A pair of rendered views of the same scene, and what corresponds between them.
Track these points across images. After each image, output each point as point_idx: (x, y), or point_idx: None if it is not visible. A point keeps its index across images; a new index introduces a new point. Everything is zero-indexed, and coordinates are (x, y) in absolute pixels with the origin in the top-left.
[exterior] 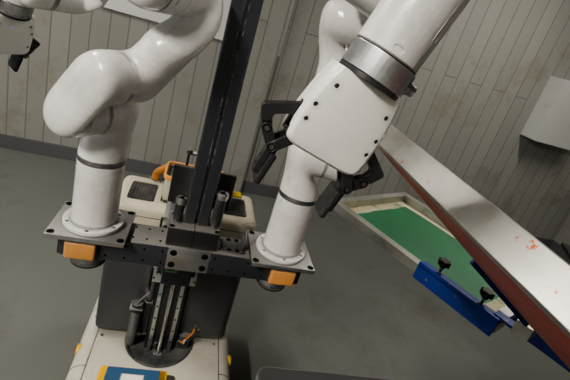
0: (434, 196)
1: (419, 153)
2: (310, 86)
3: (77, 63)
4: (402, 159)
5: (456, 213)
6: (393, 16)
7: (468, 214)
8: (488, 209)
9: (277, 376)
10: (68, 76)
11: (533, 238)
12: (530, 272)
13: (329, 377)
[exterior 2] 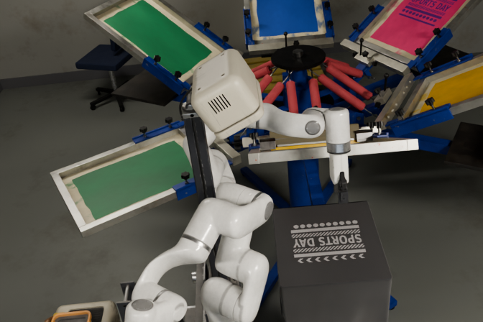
0: None
1: (314, 149)
2: (339, 167)
3: (258, 274)
4: (310, 156)
5: (354, 153)
6: (347, 133)
7: (357, 151)
8: (360, 145)
9: (284, 279)
10: (256, 285)
11: (377, 142)
12: (385, 149)
13: (279, 256)
